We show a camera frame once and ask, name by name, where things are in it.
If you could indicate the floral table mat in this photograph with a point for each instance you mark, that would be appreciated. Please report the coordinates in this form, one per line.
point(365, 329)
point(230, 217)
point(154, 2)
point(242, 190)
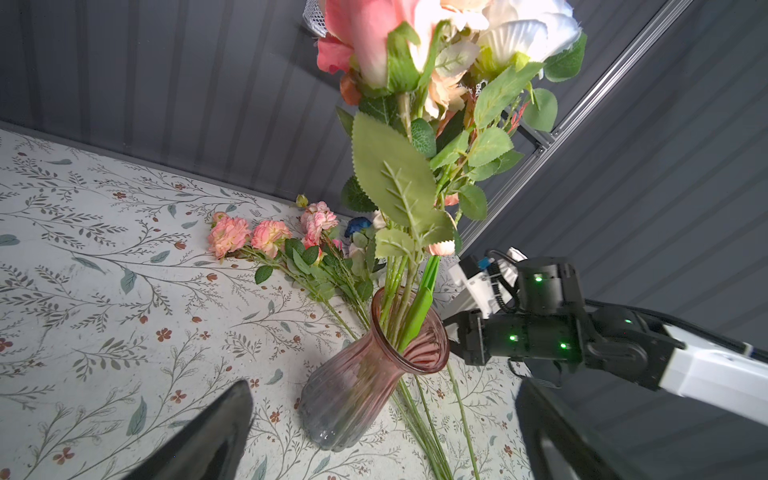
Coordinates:
point(118, 326)

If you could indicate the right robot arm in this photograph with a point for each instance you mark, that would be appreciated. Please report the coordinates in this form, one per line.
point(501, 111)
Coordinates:
point(660, 352)

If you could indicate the white rose stem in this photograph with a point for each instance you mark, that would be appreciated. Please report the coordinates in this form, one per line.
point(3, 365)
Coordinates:
point(440, 88)

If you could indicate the bunch of artificial flowers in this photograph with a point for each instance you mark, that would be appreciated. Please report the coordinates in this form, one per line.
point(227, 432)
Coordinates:
point(383, 256)

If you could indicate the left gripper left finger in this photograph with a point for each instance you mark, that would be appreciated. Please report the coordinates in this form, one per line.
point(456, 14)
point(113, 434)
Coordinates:
point(210, 446)

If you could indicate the pink glass vase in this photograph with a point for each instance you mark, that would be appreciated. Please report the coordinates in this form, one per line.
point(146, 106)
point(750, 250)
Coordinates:
point(344, 396)

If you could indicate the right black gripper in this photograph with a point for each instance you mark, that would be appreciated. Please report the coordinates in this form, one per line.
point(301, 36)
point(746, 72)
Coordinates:
point(542, 317)

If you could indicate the white wire basket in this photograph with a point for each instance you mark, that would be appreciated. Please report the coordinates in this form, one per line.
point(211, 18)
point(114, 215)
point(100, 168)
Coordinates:
point(313, 18)

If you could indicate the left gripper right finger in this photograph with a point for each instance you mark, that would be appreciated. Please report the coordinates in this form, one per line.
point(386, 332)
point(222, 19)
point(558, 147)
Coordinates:
point(560, 446)

